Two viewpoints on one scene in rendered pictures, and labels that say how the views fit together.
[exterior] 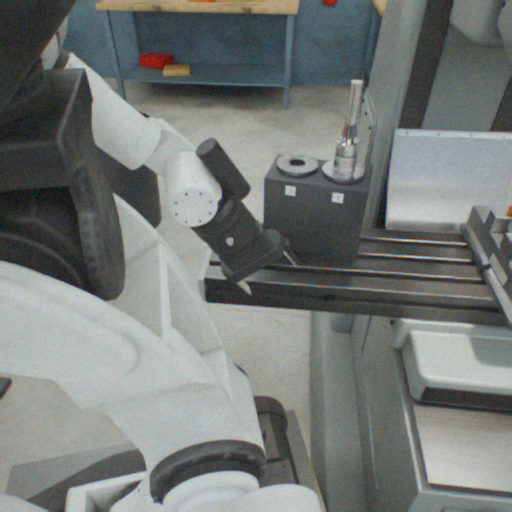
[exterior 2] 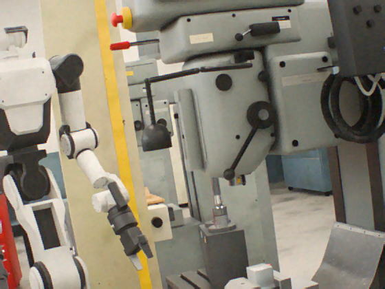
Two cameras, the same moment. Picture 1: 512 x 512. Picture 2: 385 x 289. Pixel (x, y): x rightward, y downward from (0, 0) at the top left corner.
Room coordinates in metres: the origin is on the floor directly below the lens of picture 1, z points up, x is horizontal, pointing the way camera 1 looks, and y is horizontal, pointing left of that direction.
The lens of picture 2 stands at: (-0.01, -2.04, 1.49)
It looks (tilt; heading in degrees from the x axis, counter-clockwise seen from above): 3 degrees down; 68
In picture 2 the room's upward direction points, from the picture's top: 9 degrees counter-clockwise
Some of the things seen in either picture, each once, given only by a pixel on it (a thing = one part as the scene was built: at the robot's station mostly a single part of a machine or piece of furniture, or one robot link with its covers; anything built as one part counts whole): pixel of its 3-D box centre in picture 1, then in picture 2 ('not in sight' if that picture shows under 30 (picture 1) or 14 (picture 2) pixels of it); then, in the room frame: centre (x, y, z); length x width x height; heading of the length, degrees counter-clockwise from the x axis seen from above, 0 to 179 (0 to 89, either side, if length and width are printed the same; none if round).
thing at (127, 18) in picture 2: not in sight; (126, 18); (0.50, -0.48, 1.76); 0.06 x 0.02 x 0.06; 84
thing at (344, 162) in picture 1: (345, 157); (221, 217); (0.80, -0.19, 1.14); 0.05 x 0.05 x 0.06
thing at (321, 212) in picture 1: (315, 205); (223, 252); (0.81, -0.14, 1.02); 0.22 x 0.12 x 0.20; 73
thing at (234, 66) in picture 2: not in sight; (227, 67); (0.65, -0.70, 1.58); 0.17 x 0.01 x 0.01; 20
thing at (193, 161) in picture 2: not in sight; (188, 129); (0.62, -0.49, 1.45); 0.04 x 0.04 x 0.21; 84
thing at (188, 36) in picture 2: not in sight; (228, 34); (0.77, -0.51, 1.68); 0.34 x 0.24 x 0.10; 174
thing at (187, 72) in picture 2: not in sight; (176, 75); (0.54, -0.66, 1.58); 0.17 x 0.01 x 0.01; 119
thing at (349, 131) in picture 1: (352, 112); (216, 188); (0.80, -0.19, 1.24); 0.03 x 0.03 x 0.11
